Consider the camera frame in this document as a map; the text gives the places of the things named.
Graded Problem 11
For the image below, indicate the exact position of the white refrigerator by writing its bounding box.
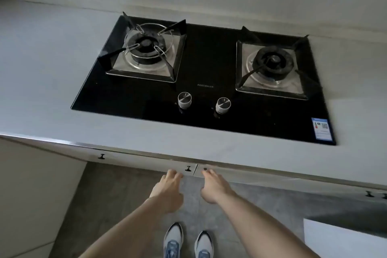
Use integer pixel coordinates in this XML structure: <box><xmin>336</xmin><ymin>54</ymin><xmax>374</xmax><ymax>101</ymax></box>
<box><xmin>303</xmin><ymin>218</ymin><xmax>387</xmax><ymax>258</ymax></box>

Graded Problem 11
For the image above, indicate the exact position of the person's left forearm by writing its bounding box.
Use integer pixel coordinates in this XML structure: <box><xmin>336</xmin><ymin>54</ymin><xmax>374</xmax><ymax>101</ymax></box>
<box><xmin>78</xmin><ymin>197</ymin><xmax>179</xmax><ymax>258</ymax></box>

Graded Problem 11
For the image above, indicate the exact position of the person's left hand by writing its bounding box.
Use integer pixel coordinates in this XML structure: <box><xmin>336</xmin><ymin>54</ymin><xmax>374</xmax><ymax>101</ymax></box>
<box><xmin>149</xmin><ymin>169</ymin><xmax>184</xmax><ymax>214</ymax></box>

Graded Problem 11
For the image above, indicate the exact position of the person's left shoe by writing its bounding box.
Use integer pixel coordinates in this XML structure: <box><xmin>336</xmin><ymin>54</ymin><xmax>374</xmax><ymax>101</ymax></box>
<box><xmin>163</xmin><ymin>222</ymin><xmax>184</xmax><ymax>258</ymax></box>

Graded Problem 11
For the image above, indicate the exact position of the person's right hand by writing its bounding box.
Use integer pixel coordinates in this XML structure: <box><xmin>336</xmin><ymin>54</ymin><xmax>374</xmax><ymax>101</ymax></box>
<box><xmin>201</xmin><ymin>169</ymin><xmax>239</xmax><ymax>206</ymax></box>

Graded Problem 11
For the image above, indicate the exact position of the white sink cabinet panel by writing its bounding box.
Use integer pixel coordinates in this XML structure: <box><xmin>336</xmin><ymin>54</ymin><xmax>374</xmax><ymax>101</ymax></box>
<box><xmin>0</xmin><ymin>138</ymin><xmax>88</xmax><ymax>258</ymax></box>

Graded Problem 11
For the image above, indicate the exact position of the person's right forearm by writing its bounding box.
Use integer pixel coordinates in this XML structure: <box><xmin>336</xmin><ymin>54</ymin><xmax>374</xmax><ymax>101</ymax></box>
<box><xmin>214</xmin><ymin>193</ymin><xmax>321</xmax><ymax>258</ymax></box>

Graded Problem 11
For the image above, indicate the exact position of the plain black gas burner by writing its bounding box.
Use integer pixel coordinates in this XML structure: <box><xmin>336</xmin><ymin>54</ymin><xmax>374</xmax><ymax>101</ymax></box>
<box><xmin>235</xmin><ymin>26</ymin><xmax>322</xmax><ymax>101</ymax></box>

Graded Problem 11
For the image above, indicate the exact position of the silver stove knob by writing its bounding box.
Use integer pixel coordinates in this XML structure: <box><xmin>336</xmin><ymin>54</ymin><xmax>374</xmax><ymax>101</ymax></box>
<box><xmin>177</xmin><ymin>92</ymin><xmax>193</xmax><ymax>110</ymax></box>
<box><xmin>215</xmin><ymin>96</ymin><xmax>233</xmax><ymax>115</ymax></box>

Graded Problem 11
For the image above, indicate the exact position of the black glass gas stove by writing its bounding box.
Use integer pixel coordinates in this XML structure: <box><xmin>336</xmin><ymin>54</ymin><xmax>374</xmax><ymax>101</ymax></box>
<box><xmin>70</xmin><ymin>14</ymin><xmax>337</xmax><ymax>146</ymax></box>

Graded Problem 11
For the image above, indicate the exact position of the white kitchen countertop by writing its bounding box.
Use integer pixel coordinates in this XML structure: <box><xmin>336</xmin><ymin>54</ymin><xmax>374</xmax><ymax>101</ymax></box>
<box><xmin>0</xmin><ymin>0</ymin><xmax>387</xmax><ymax>190</ymax></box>

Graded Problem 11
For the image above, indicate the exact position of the blue energy label sticker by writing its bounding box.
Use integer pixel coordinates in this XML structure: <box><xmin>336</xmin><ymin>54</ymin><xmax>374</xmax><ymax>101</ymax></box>
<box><xmin>311</xmin><ymin>118</ymin><xmax>335</xmax><ymax>141</ymax></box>

